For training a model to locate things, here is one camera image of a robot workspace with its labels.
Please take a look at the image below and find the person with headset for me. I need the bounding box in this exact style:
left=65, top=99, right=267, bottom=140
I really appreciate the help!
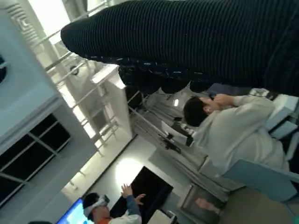
left=83, top=183, right=147, bottom=224

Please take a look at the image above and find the seated person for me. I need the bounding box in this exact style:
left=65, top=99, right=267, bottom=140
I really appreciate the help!
left=183, top=93, right=290, bottom=180

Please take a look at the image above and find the white ceiling vent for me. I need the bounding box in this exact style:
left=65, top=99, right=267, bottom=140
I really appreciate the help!
left=7, top=2, right=42, bottom=44

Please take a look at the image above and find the grey chair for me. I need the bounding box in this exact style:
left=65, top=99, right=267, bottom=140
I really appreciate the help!
left=221, top=94, right=299, bottom=203

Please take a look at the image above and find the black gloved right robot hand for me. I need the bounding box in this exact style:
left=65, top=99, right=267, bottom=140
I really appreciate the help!
left=60, top=0, right=299, bottom=96

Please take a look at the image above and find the black desk device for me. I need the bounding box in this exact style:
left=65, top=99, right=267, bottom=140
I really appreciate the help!
left=158, top=133, right=182, bottom=154

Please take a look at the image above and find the black flat screen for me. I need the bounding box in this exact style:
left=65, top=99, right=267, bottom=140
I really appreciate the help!
left=109, top=165, right=174, bottom=224

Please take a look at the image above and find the monitor with blue screen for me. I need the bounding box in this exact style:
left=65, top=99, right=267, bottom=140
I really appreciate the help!
left=56, top=197, right=91, bottom=224

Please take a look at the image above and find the white VR headset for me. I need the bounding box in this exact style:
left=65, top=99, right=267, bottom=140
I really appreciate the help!
left=84, top=195, right=110, bottom=217

